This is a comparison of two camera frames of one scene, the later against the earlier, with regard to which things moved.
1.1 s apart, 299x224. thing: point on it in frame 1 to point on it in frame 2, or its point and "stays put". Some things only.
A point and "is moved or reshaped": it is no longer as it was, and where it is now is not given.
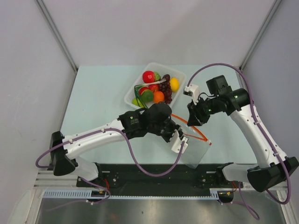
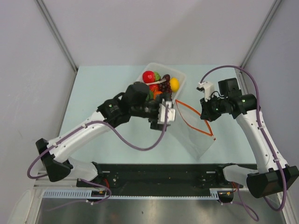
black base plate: x=139 y=178 stays put
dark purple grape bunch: x=166 y=87 stays put
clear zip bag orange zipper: x=198 y=145 is moved or reshaped
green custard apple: x=157 y=76 stays put
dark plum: x=167 y=77 stays put
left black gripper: x=174 y=126 to x=154 y=125
